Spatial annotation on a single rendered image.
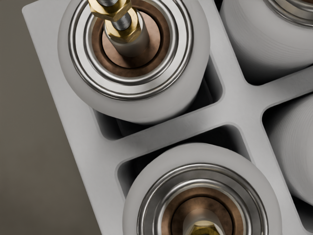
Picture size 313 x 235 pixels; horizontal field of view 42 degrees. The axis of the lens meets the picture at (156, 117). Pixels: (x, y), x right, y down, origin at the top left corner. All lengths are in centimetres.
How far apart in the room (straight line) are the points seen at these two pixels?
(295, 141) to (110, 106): 13
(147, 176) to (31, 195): 30
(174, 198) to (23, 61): 34
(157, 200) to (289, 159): 10
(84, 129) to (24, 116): 22
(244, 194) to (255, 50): 11
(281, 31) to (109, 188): 17
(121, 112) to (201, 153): 5
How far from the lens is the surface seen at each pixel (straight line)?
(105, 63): 25
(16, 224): 54
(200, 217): 22
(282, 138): 32
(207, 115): 31
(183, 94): 25
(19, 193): 54
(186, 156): 24
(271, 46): 28
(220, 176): 24
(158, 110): 25
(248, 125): 32
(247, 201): 24
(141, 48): 24
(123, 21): 20
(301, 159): 27
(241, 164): 25
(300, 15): 26
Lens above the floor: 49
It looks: 85 degrees down
